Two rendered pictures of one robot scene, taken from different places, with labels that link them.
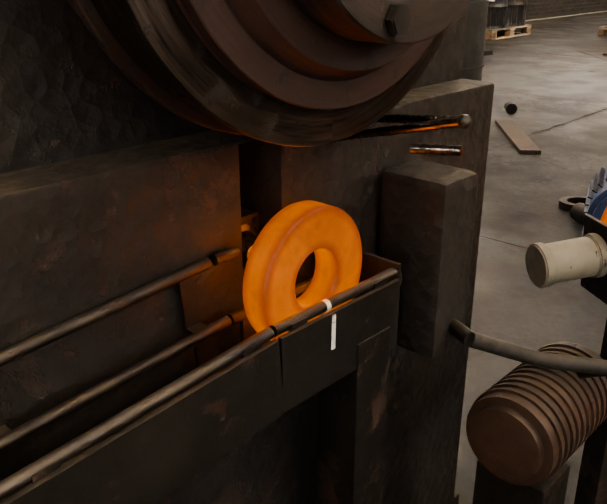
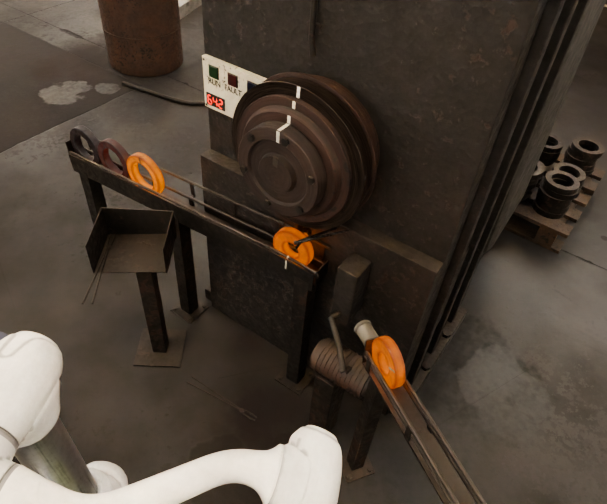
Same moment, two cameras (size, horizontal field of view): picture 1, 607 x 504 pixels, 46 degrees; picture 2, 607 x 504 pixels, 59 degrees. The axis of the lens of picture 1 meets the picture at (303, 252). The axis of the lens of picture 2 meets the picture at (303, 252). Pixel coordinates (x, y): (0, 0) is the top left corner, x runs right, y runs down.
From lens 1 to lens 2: 1.70 m
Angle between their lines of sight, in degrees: 66
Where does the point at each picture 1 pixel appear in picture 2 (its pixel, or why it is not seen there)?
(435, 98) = (390, 251)
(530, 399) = (323, 347)
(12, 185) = not seen: hidden behind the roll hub
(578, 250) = (364, 334)
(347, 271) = (302, 257)
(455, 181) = (343, 270)
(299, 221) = (285, 232)
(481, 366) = (551, 447)
